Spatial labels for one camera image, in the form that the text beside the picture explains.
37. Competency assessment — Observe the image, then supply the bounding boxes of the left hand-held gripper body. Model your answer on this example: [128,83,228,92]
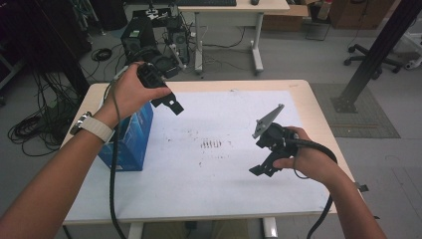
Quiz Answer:
[136,54,181,90]

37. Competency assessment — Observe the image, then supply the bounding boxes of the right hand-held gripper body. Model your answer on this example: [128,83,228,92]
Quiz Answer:
[251,104,302,160]

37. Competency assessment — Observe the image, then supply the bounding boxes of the blue cardboard box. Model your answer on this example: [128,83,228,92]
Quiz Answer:
[98,102,154,172]

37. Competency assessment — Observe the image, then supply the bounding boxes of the person's left hand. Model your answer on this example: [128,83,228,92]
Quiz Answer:
[94,61,173,129]

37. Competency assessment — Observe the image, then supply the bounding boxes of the person's right hand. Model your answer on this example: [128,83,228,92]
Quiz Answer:
[272,125,345,193]

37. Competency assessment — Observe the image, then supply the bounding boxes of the white power strip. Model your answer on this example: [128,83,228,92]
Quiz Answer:
[168,43,187,71]

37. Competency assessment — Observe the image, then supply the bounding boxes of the black computer tower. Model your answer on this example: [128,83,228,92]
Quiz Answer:
[119,16,157,64]

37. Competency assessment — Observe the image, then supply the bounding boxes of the white table mat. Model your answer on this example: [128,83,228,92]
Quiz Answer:
[64,90,330,223]

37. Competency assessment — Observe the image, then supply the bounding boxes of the grey computer case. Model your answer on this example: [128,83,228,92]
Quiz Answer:
[164,14,193,66]

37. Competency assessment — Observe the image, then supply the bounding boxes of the white table leg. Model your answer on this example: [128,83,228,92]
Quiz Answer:
[263,217,279,239]
[126,222,144,239]

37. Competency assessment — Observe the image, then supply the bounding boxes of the white wristwatch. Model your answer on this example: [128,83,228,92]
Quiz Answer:
[69,111,115,144]

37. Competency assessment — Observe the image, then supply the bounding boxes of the grey floor mat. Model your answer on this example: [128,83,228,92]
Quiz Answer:
[310,82,401,139]

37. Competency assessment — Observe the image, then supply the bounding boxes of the black keyboard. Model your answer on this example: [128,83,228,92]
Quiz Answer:
[174,0,238,7]

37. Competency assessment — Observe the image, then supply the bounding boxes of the white desk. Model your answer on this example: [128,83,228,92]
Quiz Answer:
[177,0,292,75]

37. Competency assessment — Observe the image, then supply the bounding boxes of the brown cardboard box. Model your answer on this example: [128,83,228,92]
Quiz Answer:
[261,4,312,33]

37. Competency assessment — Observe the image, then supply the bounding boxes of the black office chair base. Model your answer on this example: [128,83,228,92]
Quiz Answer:
[343,43,404,76]

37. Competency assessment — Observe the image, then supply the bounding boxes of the brown wooden cabinet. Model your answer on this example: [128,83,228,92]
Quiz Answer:
[327,0,396,30]

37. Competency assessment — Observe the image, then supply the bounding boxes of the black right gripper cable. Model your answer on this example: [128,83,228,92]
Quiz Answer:
[287,137,338,239]

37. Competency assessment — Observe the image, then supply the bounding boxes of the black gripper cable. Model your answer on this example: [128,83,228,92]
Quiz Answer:
[103,46,162,239]
[287,137,338,239]

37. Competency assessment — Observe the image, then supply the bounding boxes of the small coil of black cable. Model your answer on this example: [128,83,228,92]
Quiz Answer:
[91,47,113,63]

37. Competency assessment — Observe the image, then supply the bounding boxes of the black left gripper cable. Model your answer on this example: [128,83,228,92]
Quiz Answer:
[103,46,162,239]

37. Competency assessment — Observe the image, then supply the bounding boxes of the black cable under desk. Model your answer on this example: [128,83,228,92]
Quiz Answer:
[202,25,247,50]

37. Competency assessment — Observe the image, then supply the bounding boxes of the bundle of black floor cables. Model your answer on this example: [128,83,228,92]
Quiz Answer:
[7,70,85,157]

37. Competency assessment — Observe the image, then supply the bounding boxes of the black metal post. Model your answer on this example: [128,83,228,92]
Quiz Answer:
[330,0,422,115]

